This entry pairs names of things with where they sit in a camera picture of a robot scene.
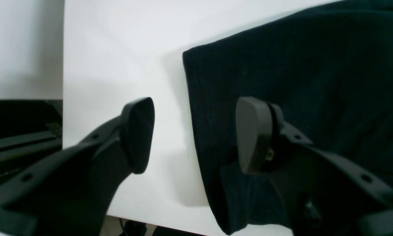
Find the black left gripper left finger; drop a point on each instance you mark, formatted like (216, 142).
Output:
(68, 193)

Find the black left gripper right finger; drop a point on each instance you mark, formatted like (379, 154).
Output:
(324, 194)

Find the black T-shirt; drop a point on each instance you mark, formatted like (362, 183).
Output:
(329, 68)

